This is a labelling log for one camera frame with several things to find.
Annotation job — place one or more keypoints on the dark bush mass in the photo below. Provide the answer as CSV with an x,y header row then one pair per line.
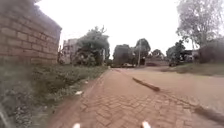
x,y
212,51

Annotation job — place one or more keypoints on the dark hedge bush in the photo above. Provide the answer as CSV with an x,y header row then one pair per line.
x,y
122,55

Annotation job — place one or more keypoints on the grass verge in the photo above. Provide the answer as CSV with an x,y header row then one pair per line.
x,y
50,80

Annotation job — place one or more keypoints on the dark round tree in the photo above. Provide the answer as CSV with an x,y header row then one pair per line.
x,y
143,47

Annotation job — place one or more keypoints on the brick wall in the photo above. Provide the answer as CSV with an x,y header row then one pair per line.
x,y
23,36

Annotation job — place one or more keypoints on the low wall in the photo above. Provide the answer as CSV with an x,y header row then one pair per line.
x,y
156,62

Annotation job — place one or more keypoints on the large dark green tree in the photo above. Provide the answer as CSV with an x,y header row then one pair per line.
x,y
93,46

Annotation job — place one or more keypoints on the kerb stones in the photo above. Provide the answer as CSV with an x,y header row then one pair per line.
x,y
146,84

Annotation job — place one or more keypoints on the pole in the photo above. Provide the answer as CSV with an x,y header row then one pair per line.
x,y
139,55

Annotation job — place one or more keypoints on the robot's own part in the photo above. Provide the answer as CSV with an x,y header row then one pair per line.
x,y
145,125
76,125

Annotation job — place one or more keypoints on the red brick path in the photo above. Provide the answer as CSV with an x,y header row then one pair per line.
x,y
120,103

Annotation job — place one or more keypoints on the reddish dirt road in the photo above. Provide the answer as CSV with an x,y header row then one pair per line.
x,y
193,85

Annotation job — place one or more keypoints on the grey building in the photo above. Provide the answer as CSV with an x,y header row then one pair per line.
x,y
68,50

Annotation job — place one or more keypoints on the grass patch beyond road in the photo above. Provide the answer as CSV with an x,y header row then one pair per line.
x,y
200,68

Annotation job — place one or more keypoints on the tall pale tree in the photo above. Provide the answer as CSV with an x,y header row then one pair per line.
x,y
200,20

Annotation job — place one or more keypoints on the dark tree by road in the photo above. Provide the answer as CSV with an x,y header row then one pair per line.
x,y
176,51

